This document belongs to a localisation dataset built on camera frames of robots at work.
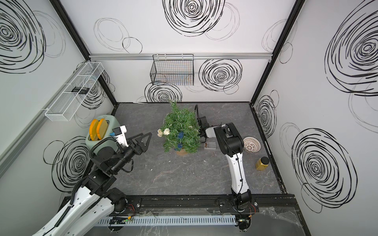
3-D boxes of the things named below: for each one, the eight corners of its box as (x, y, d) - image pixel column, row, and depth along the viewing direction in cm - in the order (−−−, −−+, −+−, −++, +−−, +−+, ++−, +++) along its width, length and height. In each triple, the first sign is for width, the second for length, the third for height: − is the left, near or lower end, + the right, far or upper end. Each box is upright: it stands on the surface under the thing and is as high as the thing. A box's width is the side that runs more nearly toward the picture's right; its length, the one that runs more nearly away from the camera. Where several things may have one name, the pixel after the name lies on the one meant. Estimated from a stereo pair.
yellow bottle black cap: (255, 171, 87) (261, 165, 80) (253, 163, 90) (259, 156, 83) (264, 171, 87) (271, 165, 80) (262, 163, 90) (268, 156, 83)
